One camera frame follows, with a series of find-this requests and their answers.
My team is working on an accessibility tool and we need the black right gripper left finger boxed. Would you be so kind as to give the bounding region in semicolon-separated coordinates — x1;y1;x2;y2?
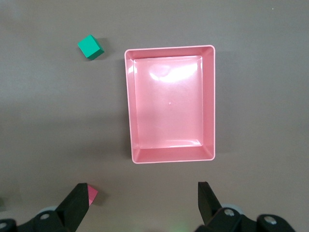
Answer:
0;183;89;232

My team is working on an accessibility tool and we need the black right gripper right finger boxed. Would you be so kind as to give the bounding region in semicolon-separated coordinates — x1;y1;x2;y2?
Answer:
197;181;296;232

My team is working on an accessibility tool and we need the pink foam cube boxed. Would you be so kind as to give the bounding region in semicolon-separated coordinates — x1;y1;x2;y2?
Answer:
85;185;99;207

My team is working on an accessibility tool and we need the pink plastic bin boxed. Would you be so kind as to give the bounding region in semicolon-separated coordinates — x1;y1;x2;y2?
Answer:
124;44;216;165

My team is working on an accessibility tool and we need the green foam cube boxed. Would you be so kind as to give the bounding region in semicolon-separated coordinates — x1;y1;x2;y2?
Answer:
77;34;105;61

